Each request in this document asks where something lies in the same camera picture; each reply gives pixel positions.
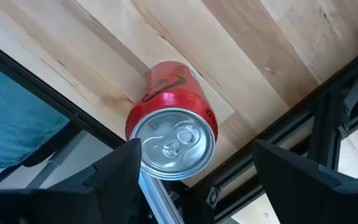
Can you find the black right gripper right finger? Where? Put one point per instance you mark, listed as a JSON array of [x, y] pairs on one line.
[[303, 199]]

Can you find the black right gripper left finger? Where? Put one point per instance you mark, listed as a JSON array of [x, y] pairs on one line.
[[113, 193]]

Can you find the silver aluminium bar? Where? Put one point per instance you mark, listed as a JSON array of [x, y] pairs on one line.
[[158, 202]]

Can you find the grey metal leg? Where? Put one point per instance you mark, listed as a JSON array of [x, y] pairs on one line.
[[54, 160]]

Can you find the red Coca-Cola can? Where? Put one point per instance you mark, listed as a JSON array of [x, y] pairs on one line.
[[172, 93]]

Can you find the person's leg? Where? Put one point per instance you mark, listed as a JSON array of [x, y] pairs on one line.
[[14, 124]]

